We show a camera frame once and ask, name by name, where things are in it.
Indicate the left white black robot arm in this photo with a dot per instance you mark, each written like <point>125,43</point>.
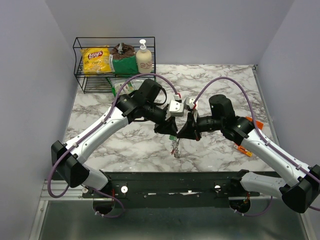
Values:
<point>69,158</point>

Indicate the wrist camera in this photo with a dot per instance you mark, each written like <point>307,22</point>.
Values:
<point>175,109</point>
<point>189,104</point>

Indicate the black wire shelf rack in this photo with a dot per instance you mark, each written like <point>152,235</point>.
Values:
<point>102,83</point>

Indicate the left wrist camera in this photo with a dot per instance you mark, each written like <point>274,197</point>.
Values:
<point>175,109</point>

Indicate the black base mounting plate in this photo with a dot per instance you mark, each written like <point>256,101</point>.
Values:
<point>134,190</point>

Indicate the yellow Lays chips bag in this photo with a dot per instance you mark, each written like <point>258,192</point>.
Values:
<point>96,60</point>

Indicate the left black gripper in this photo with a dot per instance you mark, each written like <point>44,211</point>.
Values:
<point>169,126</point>

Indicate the cream soap pump bottle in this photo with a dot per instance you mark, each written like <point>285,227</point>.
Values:
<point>144,58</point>

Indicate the aluminium rail frame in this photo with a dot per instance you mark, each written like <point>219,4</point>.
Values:
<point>294,182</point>

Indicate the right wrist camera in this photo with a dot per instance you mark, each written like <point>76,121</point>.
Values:
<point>189,104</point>

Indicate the green brown snack bag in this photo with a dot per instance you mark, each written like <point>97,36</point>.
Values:
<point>122,59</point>

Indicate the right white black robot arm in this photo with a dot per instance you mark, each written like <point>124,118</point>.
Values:
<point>297,183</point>

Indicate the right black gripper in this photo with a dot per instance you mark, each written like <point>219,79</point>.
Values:
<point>190,130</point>

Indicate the orange packet near arm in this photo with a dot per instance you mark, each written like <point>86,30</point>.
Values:
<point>244,150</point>

